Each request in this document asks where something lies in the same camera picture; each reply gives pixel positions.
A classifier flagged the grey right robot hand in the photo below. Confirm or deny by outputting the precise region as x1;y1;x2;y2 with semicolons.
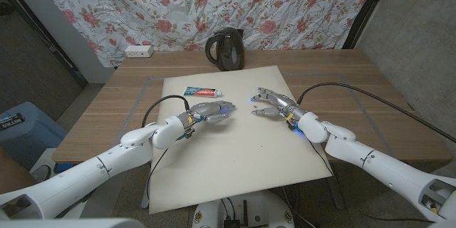
249;87;307;124

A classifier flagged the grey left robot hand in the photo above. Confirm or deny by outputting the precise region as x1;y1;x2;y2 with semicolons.
176;100;237;129

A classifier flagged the cream foam board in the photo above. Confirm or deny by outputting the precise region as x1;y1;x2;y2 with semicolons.
148;65;334;214

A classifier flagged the Colgate toothpaste tube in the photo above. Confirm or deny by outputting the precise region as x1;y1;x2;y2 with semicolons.
183;85;222;98

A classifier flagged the black electric kettle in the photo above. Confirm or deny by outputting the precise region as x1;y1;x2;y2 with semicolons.
204;26;246;73

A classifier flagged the white power strip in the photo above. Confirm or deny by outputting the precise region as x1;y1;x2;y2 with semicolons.
124;44;155;58

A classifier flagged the floral backdrop cloth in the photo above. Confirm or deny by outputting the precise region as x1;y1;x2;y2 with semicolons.
23;0;382;68

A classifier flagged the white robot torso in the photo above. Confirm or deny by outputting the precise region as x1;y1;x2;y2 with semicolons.
0;190;296;228

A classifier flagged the grey table leg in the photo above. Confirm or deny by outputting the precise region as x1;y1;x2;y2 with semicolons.
326;174;346;210

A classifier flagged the black backdrop stand pole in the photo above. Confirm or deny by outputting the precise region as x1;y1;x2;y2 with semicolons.
342;0;395;50

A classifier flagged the white box with round dial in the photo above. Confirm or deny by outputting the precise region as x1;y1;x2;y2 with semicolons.
30;147;74;186

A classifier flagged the blue plastic bin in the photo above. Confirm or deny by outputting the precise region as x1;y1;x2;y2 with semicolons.
0;101;68;170

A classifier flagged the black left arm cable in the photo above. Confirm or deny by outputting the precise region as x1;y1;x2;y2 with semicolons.
141;94;192;207

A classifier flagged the thin black hanging cable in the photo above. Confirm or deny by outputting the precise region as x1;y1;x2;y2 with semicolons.
306;139;434;222

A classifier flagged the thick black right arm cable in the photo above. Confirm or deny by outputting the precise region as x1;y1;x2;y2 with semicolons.
297;82;456;144

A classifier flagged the black slanted floor rail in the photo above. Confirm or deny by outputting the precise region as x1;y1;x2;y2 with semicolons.
0;0;88;87

